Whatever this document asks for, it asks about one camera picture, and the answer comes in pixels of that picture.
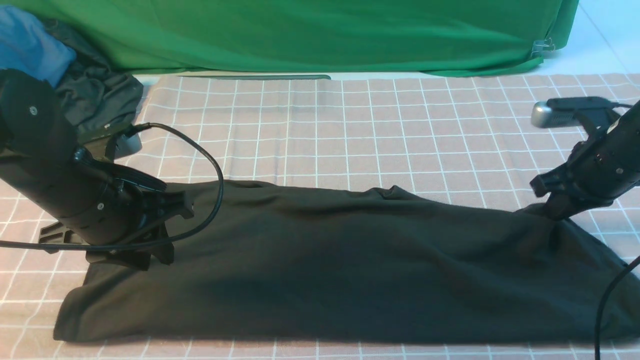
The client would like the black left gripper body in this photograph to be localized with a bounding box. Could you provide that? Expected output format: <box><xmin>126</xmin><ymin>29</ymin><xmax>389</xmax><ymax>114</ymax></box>
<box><xmin>38</xmin><ymin>185</ymin><xmax>194</xmax><ymax>246</ymax></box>

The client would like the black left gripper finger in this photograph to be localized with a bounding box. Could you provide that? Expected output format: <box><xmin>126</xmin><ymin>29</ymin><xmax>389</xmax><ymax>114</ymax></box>
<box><xmin>86</xmin><ymin>250</ymin><xmax>152</xmax><ymax>271</ymax></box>

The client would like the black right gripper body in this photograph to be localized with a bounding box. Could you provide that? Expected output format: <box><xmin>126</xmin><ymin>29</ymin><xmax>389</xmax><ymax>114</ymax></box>
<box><xmin>529</xmin><ymin>142</ymin><xmax>618</xmax><ymax>208</ymax></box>

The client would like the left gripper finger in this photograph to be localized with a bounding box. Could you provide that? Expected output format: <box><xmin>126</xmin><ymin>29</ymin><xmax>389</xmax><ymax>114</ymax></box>
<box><xmin>151</xmin><ymin>225</ymin><xmax>175</xmax><ymax>265</ymax></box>

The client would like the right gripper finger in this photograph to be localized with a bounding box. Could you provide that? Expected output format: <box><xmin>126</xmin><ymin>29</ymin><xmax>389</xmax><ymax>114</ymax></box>
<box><xmin>542</xmin><ymin>193</ymin><xmax>583</xmax><ymax>221</ymax></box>

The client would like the dark gray long-sleeve top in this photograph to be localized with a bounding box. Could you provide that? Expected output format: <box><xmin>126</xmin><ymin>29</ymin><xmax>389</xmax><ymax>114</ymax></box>
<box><xmin>53</xmin><ymin>181</ymin><xmax>627</xmax><ymax>344</ymax></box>

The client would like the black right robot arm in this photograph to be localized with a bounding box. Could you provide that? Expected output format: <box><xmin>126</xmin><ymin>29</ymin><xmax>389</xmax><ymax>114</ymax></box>
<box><xmin>530</xmin><ymin>96</ymin><xmax>640</xmax><ymax>220</ymax></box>

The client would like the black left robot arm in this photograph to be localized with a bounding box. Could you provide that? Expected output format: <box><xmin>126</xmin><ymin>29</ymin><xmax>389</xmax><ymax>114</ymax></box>
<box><xmin>0</xmin><ymin>69</ymin><xmax>194</xmax><ymax>271</ymax></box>

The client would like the pink grid tablecloth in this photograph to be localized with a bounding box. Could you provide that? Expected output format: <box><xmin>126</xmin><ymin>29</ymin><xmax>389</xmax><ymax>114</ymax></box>
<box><xmin>0</xmin><ymin>73</ymin><xmax>639</xmax><ymax>360</ymax></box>

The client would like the crumpled dark gray garment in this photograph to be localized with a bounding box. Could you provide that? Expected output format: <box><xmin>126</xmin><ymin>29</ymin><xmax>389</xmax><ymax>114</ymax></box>
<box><xmin>43</xmin><ymin>19</ymin><xmax>144</xmax><ymax>133</ymax></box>

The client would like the metal binder clip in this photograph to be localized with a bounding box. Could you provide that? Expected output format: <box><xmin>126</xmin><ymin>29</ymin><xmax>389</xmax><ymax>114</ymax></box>
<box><xmin>530</xmin><ymin>38</ymin><xmax>556</xmax><ymax>59</ymax></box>

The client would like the green backdrop cloth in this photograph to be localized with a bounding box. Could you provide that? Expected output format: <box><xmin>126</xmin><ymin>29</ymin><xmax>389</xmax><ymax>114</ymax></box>
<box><xmin>1</xmin><ymin>0</ymin><xmax>579</xmax><ymax>78</ymax></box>

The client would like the blue garment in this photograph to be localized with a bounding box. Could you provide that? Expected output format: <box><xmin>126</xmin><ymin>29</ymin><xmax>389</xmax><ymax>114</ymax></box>
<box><xmin>0</xmin><ymin>5</ymin><xmax>77</xmax><ymax>88</ymax></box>

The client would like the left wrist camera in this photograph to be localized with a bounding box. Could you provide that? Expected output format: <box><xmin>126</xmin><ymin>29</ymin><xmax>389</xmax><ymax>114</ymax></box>
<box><xmin>78</xmin><ymin>123</ymin><xmax>151</xmax><ymax>162</ymax></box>

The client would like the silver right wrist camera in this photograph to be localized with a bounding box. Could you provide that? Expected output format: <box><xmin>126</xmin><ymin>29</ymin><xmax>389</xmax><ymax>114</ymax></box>
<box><xmin>530</xmin><ymin>96</ymin><xmax>618</xmax><ymax>136</ymax></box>

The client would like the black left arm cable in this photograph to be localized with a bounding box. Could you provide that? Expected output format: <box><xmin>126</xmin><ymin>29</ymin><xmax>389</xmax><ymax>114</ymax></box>
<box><xmin>0</xmin><ymin>122</ymin><xmax>226</xmax><ymax>253</ymax></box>

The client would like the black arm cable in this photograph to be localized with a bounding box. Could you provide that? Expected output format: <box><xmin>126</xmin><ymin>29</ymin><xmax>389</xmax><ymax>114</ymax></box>
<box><xmin>0</xmin><ymin>122</ymin><xmax>226</xmax><ymax>253</ymax></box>
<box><xmin>594</xmin><ymin>103</ymin><xmax>640</xmax><ymax>360</ymax></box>

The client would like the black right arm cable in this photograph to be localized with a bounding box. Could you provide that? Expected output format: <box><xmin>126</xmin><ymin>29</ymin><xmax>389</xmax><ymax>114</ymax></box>
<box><xmin>594</xmin><ymin>103</ymin><xmax>640</xmax><ymax>360</ymax></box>

